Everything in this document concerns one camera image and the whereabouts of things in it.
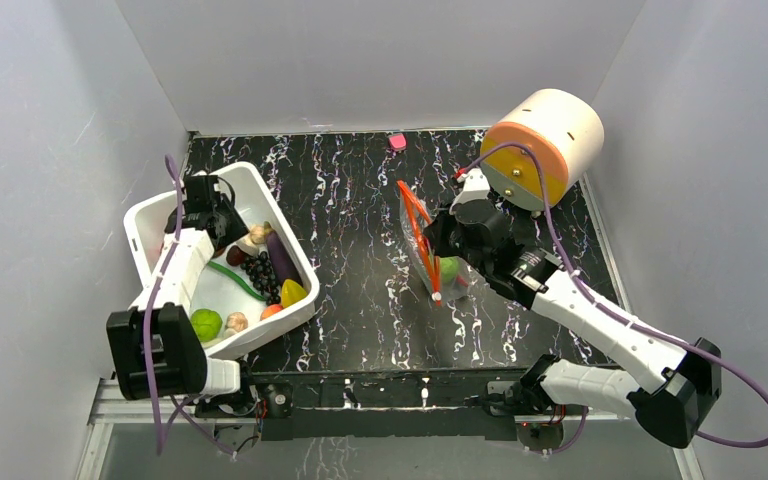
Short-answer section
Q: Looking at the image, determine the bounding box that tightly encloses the green toy custard apple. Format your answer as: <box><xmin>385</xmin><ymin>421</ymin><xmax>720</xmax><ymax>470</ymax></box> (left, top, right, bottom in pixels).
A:
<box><xmin>439</xmin><ymin>257</ymin><xmax>460</xmax><ymax>285</ymax></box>

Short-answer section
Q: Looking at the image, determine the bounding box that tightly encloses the clear zip bag orange zipper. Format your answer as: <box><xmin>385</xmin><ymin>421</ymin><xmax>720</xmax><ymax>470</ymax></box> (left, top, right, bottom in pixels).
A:
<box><xmin>396</xmin><ymin>180</ymin><xmax>471</xmax><ymax>305</ymax></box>

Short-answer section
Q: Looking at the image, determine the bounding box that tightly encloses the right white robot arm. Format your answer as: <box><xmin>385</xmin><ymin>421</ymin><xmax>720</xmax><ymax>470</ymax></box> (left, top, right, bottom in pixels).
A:
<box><xmin>423</xmin><ymin>200</ymin><xmax>722</xmax><ymax>448</ymax></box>

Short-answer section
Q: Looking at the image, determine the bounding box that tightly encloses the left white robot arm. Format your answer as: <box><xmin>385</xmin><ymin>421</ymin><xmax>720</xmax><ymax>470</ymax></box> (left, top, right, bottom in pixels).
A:
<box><xmin>106</xmin><ymin>174</ymin><xmax>259</xmax><ymax>416</ymax></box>

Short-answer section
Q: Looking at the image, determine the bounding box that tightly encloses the white toy garlic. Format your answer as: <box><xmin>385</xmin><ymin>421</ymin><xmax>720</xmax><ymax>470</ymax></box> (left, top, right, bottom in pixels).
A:
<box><xmin>235</xmin><ymin>234</ymin><xmax>261</xmax><ymax>257</ymax></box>

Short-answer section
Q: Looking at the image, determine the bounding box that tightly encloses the dark red toy date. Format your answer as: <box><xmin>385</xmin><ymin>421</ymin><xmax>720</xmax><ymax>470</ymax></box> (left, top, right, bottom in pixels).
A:
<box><xmin>225</xmin><ymin>245</ymin><xmax>250</xmax><ymax>267</ymax></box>

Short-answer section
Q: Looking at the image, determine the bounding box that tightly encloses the tan toy garlic bulb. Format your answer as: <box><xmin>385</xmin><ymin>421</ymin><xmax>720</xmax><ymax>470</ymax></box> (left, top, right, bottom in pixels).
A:
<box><xmin>248</xmin><ymin>222</ymin><xmax>274</xmax><ymax>245</ymax></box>

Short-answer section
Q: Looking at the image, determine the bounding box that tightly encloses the black toy grape bunch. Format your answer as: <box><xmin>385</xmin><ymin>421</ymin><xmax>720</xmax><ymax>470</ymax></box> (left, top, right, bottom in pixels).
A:
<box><xmin>241</xmin><ymin>251</ymin><xmax>281</xmax><ymax>306</ymax></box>

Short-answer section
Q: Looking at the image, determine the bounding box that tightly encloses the white plastic bin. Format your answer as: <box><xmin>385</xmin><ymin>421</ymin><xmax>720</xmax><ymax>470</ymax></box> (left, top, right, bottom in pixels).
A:
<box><xmin>122</xmin><ymin>161</ymin><xmax>322</xmax><ymax>362</ymax></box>

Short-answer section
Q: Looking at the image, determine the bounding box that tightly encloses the green toy bean pod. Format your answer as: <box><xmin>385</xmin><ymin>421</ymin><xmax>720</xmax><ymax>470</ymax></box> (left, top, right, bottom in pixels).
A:
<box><xmin>207</xmin><ymin>261</ymin><xmax>265</xmax><ymax>302</ymax></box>

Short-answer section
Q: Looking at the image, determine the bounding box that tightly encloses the small pink eraser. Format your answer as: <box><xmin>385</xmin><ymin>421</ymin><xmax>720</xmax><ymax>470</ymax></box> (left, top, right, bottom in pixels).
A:
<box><xmin>387</xmin><ymin>133</ymin><xmax>407</xmax><ymax>152</ymax></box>

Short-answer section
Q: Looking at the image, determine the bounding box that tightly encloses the purple toy eggplant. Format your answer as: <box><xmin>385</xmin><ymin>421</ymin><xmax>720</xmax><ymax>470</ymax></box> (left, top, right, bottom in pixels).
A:
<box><xmin>265</xmin><ymin>230</ymin><xmax>303</xmax><ymax>285</ymax></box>

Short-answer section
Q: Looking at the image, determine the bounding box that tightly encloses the light green toy fruit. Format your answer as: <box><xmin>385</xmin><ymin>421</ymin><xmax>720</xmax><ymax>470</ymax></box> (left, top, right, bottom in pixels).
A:
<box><xmin>190</xmin><ymin>309</ymin><xmax>224</xmax><ymax>343</ymax></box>

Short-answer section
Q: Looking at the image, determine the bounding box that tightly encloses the beige toy garlic bulb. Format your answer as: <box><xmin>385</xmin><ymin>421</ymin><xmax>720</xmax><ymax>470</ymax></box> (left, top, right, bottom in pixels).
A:
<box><xmin>225</xmin><ymin>312</ymin><xmax>249</xmax><ymax>334</ymax></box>

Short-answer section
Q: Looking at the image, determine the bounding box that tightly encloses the yellow toy starfruit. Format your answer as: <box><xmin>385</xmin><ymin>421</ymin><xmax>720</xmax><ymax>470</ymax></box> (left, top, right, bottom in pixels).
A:
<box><xmin>280</xmin><ymin>279</ymin><xmax>308</xmax><ymax>309</ymax></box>

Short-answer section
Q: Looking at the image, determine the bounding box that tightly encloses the orange toy peach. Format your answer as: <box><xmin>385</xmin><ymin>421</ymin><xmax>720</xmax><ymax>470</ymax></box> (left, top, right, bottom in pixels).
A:
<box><xmin>260</xmin><ymin>304</ymin><xmax>283</xmax><ymax>321</ymax></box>

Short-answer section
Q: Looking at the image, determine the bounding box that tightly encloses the round cream drawer cabinet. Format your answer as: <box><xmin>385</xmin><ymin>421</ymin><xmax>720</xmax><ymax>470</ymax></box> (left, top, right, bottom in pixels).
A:
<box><xmin>480</xmin><ymin>88</ymin><xmax>605</xmax><ymax>211</ymax></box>

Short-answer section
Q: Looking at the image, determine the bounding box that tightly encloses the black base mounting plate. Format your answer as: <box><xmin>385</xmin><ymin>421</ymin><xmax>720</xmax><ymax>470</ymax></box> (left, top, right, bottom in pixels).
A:
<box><xmin>248</xmin><ymin>367</ymin><xmax>565</xmax><ymax>450</ymax></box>

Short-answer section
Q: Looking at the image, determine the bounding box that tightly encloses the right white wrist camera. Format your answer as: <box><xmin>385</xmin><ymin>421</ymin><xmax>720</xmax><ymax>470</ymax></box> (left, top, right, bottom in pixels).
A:
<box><xmin>449</xmin><ymin>167</ymin><xmax>491</xmax><ymax>214</ymax></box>

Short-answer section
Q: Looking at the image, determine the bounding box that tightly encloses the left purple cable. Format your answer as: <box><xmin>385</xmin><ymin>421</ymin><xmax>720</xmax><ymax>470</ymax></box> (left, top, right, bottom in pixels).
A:
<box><xmin>142</xmin><ymin>154</ymin><xmax>240</xmax><ymax>458</ymax></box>

